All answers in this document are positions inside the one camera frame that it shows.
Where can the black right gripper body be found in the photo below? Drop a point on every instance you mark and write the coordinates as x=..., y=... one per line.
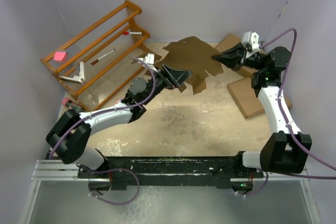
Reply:
x=256, y=61

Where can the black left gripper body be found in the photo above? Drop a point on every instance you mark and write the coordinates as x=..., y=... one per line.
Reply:
x=161, y=82

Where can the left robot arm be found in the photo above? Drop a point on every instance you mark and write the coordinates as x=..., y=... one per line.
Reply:
x=69, y=136

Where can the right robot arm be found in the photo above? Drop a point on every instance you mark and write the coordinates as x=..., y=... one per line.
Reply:
x=284, y=152

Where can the large folded cardboard box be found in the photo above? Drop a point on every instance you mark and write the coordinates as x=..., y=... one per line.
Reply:
x=228, y=42

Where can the medium folded cardboard box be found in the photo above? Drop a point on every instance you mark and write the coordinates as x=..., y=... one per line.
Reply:
x=244, y=97

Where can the red capped white marker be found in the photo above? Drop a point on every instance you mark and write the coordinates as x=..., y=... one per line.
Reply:
x=132, y=33

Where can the brown capped white marker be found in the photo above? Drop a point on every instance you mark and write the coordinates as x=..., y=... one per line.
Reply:
x=101, y=57

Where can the orange wooden rack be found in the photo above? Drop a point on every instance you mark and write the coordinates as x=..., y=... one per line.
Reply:
x=111, y=74

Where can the pink capped green can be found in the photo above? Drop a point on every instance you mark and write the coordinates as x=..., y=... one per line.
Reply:
x=66, y=102

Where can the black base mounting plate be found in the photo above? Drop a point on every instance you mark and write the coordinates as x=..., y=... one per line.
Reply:
x=222, y=172

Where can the pink eraser block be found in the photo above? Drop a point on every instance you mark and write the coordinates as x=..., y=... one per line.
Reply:
x=60, y=56

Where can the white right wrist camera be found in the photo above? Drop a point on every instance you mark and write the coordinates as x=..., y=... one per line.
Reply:
x=250, y=40

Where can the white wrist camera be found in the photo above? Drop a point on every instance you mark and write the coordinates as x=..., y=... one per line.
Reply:
x=250, y=40
x=149, y=61

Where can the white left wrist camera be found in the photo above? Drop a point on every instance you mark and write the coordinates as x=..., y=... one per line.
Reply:
x=149, y=61

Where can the white angled bracket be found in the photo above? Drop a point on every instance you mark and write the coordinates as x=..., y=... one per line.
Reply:
x=79, y=77

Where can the aluminium frame rail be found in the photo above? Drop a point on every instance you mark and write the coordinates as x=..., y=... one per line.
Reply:
x=55, y=170

